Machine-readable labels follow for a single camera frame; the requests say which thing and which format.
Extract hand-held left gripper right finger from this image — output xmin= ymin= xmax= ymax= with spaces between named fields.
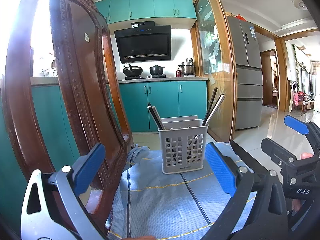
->
xmin=201 ymin=142 xmax=289 ymax=240

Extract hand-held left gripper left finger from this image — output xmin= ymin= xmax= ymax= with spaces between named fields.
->
xmin=20 ymin=142 xmax=107 ymax=240

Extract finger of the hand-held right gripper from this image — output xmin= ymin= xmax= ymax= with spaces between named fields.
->
xmin=284 ymin=114 xmax=320 ymax=155
xmin=260 ymin=137 xmax=298 ymax=166

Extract white plastic utensil basket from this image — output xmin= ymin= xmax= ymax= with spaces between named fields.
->
xmin=157 ymin=115 xmax=209 ymax=175

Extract black chopstick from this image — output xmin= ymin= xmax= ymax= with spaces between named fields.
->
xmin=203 ymin=87 xmax=218 ymax=126
xmin=147 ymin=102 xmax=163 ymax=131

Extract person's right hand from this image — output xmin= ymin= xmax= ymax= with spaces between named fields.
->
xmin=292 ymin=152 xmax=314 ymax=212

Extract wooden chairs with pink cloth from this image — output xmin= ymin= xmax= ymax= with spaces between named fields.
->
xmin=287 ymin=79 xmax=315 ymax=117

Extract silver refrigerator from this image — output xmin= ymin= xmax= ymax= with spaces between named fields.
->
xmin=226 ymin=16 xmax=263 ymax=130

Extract green hanging vine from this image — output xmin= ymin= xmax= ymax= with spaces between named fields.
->
xmin=291 ymin=44 xmax=300 ymax=90

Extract blue striped cloth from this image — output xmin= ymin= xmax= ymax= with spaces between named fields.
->
xmin=105 ymin=142 xmax=255 ymax=240

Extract teal side cabinet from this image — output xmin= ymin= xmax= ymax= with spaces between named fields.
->
xmin=0 ymin=76 xmax=80 ymax=230

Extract carved wooden chair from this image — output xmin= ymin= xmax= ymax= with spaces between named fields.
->
xmin=0 ymin=0 xmax=134 ymax=240

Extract teal lower cabinets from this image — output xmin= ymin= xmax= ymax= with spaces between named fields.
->
xmin=107 ymin=80 xmax=208 ymax=132

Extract teal cabinets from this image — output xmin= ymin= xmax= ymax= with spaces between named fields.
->
xmin=107 ymin=80 xmax=208 ymax=132
xmin=95 ymin=0 xmax=198 ymax=25

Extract beige kitchen countertop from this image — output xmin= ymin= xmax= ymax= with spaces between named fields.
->
xmin=118 ymin=77 xmax=208 ymax=83

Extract wood-framed glass door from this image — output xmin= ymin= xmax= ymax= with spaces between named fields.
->
xmin=190 ymin=0 xmax=238 ymax=143

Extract black wok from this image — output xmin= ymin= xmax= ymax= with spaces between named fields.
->
xmin=122 ymin=64 xmax=144 ymax=77

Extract steel stockpot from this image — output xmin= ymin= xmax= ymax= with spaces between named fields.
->
xmin=178 ymin=58 xmax=196 ymax=75

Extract gas stove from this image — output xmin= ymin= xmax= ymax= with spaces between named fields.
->
xmin=124 ymin=74 xmax=173 ymax=80

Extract black lidded pot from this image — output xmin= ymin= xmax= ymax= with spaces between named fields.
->
xmin=148 ymin=64 xmax=166 ymax=75

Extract black range hood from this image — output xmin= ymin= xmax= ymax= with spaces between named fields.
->
xmin=114 ymin=20 xmax=172 ymax=64

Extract teal upper cabinets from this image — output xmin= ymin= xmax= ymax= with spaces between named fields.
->
xmin=95 ymin=0 xmax=198 ymax=25

